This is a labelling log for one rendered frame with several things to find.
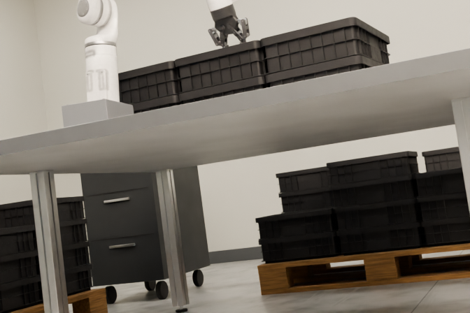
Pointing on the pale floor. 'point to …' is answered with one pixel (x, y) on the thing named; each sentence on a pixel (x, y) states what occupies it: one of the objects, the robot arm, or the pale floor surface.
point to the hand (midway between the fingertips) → (236, 49)
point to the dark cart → (140, 228)
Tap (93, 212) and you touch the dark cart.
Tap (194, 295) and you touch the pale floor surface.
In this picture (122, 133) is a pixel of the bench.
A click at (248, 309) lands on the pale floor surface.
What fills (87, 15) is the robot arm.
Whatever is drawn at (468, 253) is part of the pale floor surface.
